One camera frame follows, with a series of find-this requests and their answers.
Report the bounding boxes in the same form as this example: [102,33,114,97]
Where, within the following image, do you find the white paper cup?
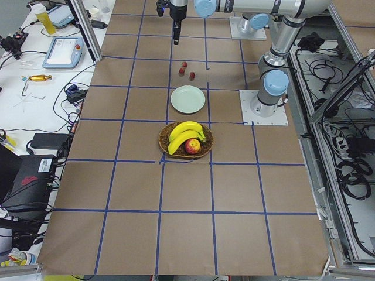
[88,7,101,20]

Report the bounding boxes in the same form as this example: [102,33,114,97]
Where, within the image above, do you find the near blue teach pendant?
[42,37,84,69]

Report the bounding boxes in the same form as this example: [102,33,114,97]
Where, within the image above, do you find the yellow drink bottle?
[31,4,56,35]

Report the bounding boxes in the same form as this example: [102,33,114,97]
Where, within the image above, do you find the black cloth bundle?
[297,32,325,52]

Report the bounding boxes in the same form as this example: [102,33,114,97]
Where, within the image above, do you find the red yellow apple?
[185,139,201,155]

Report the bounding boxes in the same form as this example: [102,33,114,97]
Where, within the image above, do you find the yellow banana bunch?
[168,121,206,155]

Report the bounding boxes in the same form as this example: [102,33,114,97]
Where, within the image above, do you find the light green plate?
[171,85,206,114]

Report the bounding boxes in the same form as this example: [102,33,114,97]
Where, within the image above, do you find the far blue teach pendant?
[47,5,74,29]

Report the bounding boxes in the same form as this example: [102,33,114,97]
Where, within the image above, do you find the woven wicker basket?
[158,121,213,159]

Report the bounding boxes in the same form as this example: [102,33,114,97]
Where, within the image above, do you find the blue teach pendant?
[42,37,84,69]
[47,5,74,29]

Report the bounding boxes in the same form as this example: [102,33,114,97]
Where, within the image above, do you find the black computer box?
[0,145,59,211]

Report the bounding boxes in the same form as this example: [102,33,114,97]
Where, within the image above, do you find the aluminium frame post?
[67,0,102,63]

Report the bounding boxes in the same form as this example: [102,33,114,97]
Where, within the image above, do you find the gold metal cylinder tool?
[28,74,52,82]

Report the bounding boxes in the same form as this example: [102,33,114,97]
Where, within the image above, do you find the coiled black cables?
[335,159,373,201]

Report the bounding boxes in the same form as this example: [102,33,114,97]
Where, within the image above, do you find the black power adapter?
[30,133,68,150]

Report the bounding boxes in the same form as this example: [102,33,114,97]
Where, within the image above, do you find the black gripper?
[156,0,188,45]

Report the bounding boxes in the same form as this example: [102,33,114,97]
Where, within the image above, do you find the small black adapter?
[90,20,108,29]

